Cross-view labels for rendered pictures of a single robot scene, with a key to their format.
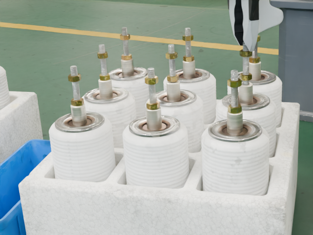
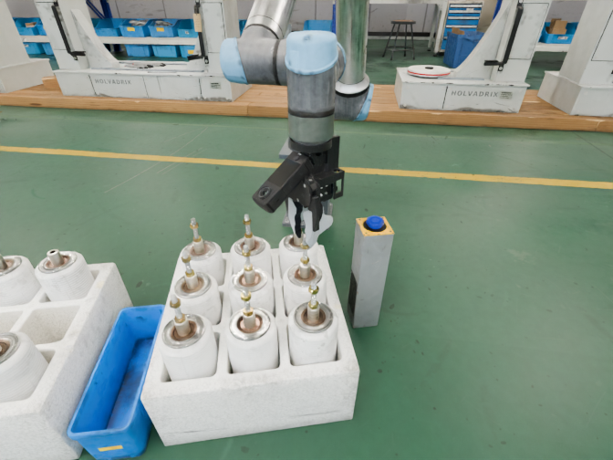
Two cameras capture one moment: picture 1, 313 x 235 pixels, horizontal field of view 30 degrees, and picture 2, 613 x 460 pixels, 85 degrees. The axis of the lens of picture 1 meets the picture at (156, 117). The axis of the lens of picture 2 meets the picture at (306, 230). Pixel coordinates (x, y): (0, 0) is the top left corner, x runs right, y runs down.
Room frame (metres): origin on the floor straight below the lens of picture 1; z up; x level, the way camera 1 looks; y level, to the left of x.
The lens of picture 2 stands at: (0.37, 0.08, 0.75)
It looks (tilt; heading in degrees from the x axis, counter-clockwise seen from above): 35 degrees down; 335
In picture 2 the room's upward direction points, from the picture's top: straight up
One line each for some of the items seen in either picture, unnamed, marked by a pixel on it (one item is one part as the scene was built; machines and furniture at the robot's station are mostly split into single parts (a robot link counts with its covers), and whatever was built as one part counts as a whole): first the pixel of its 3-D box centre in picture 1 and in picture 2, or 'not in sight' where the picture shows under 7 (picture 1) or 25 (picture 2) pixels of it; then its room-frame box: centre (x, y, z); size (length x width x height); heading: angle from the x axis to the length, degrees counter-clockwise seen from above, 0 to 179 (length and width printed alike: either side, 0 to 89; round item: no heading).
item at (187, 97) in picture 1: (173, 98); (250, 279); (0.90, -0.03, 0.25); 0.08 x 0.08 x 0.01
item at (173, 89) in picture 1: (173, 91); (249, 275); (0.90, -0.03, 0.26); 0.02 x 0.02 x 0.03
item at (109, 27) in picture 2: not in sight; (114, 26); (7.01, 0.25, 0.36); 0.50 x 0.38 x 0.21; 147
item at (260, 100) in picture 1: (245, 101); (305, 275); (0.87, -0.14, 0.25); 0.08 x 0.08 x 0.01
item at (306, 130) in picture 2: not in sight; (309, 125); (0.87, -0.16, 0.57); 0.08 x 0.08 x 0.05
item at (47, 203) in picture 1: (178, 185); (256, 329); (0.90, -0.03, 0.09); 0.39 x 0.39 x 0.18; 73
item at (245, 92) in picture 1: (245, 93); (305, 270); (0.87, -0.14, 0.26); 0.02 x 0.02 x 0.03
